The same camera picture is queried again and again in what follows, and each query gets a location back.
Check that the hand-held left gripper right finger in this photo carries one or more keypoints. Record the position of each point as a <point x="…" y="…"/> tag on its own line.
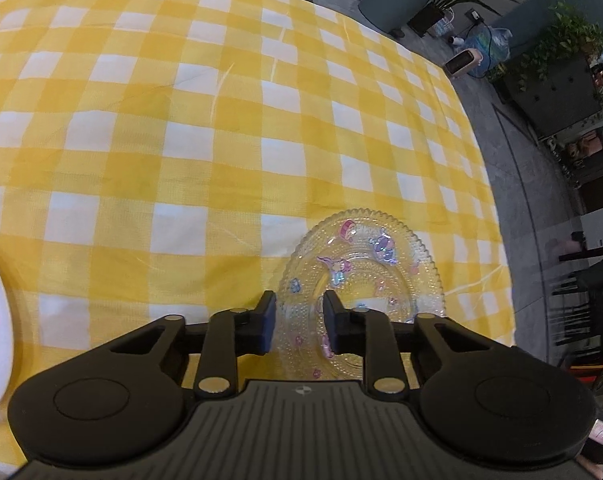
<point x="334" y="325"/>

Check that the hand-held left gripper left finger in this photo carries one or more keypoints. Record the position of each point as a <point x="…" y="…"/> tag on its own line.
<point x="267" y="322"/>

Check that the clear glass cartoon-print plate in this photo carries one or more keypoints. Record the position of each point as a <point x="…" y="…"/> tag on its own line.
<point x="371" y="270"/>

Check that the yellow checkered tablecloth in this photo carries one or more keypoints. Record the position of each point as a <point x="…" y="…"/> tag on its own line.
<point x="181" y="110"/>

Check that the black chair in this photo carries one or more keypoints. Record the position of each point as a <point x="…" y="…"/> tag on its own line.
<point x="594" y="300"/>

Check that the pink space heater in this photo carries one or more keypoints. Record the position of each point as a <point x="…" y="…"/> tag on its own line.
<point x="462" y="62"/>

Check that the dark cluttered shelf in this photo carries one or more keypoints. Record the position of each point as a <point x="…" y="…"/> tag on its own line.
<point x="589" y="165"/>

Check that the blue plastic bag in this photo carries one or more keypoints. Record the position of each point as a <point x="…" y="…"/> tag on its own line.
<point x="489" y="47"/>

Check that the dark plant cabinet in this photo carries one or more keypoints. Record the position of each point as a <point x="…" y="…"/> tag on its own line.
<point x="556" y="95"/>

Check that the dark cabinet with ivy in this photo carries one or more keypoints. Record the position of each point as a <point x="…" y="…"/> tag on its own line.
<point x="566" y="35"/>

